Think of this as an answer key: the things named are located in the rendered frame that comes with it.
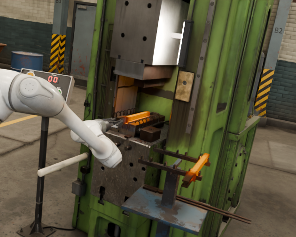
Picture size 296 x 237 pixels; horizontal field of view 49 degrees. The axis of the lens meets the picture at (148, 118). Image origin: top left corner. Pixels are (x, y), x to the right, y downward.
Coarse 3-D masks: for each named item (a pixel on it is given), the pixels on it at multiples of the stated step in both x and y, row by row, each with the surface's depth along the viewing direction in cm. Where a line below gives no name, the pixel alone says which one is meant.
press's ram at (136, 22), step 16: (128, 0) 185; (144, 0) 180; (160, 0) 176; (176, 0) 190; (128, 16) 186; (144, 16) 182; (160, 16) 178; (176, 16) 196; (128, 32) 188; (144, 32) 183; (160, 32) 183; (176, 32) 201; (112, 48) 195; (128, 48) 190; (144, 48) 185; (160, 48) 188; (176, 48) 207; (160, 64) 193; (176, 64) 214
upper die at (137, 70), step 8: (120, 64) 194; (128, 64) 191; (136, 64) 189; (144, 64) 186; (120, 72) 195; (128, 72) 192; (136, 72) 189; (144, 72) 188; (152, 72) 197; (160, 72) 207; (168, 72) 218
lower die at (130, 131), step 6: (132, 114) 226; (132, 120) 202; (138, 120) 207; (144, 120) 210; (150, 120) 212; (156, 120) 220; (162, 120) 229; (120, 126) 200; (126, 126) 198; (132, 126) 196; (138, 126) 198; (144, 126) 206; (120, 132) 201; (126, 132) 199; (132, 132) 197
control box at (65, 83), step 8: (24, 72) 209; (32, 72) 209; (40, 72) 209; (48, 72) 210; (64, 80) 208; (72, 80) 211; (64, 88) 207; (72, 88) 214; (64, 96) 205; (24, 112) 207
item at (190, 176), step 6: (204, 156) 168; (198, 162) 158; (204, 162) 162; (192, 168) 149; (198, 168) 150; (186, 174) 142; (192, 174) 141; (186, 180) 134; (192, 180) 141; (186, 186) 134
